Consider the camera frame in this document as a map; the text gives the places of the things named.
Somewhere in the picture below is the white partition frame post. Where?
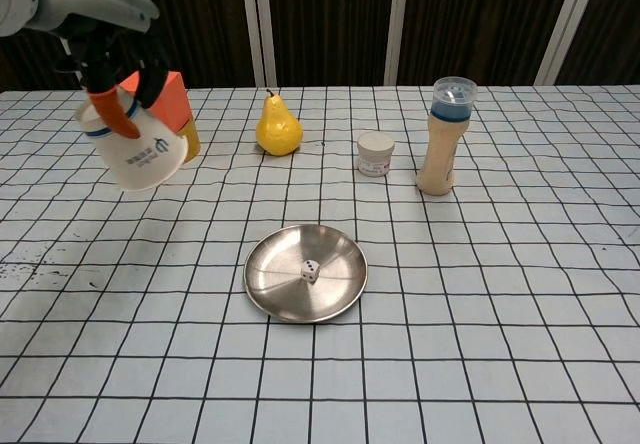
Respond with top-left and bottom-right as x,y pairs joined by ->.
384,0 -> 412,85
239,0 -> 278,87
537,0 -> 599,85

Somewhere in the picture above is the round steel plate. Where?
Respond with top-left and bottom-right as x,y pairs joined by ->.
243,223 -> 369,324

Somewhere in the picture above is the yellow pear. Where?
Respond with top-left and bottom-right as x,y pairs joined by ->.
255,88 -> 304,157

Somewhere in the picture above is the small white jar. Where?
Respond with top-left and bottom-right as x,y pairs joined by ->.
356,131 -> 395,178

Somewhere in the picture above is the orange cube block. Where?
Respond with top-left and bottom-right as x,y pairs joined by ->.
119,70 -> 193,133

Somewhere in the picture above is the beige bottle with blue cap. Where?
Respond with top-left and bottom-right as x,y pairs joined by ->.
416,76 -> 479,197

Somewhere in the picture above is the white paper cup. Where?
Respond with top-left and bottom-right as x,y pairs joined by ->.
74,88 -> 189,193

